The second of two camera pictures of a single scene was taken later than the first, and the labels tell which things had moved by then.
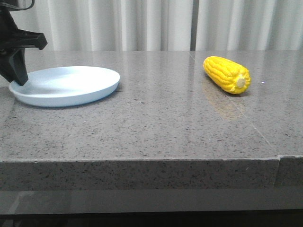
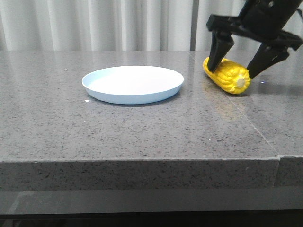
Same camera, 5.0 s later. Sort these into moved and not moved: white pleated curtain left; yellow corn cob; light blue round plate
Moved: light blue round plate
Not moved: yellow corn cob; white pleated curtain left
